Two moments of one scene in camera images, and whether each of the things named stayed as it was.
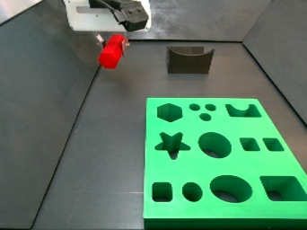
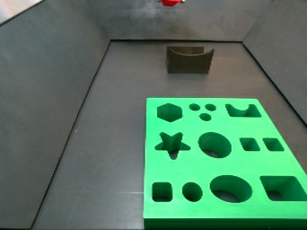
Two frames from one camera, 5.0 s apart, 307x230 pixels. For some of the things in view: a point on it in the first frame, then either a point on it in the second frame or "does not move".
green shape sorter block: x=221 y=171 does not move
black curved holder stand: x=188 y=59 does not move
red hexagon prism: x=112 y=52 → x=171 y=3
